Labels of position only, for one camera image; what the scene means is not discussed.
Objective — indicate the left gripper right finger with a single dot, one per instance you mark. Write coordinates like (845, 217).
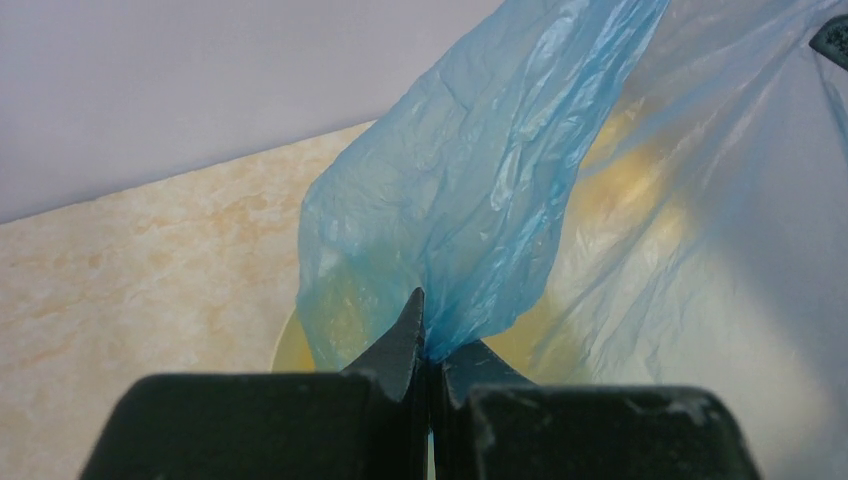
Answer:
(491, 422)

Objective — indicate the blue plastic trash bag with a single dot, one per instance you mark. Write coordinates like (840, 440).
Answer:
(656, 191)

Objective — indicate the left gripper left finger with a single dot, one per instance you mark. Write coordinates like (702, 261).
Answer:
(366, 421)

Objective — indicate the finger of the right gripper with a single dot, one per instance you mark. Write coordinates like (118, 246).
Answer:
(831, 41)

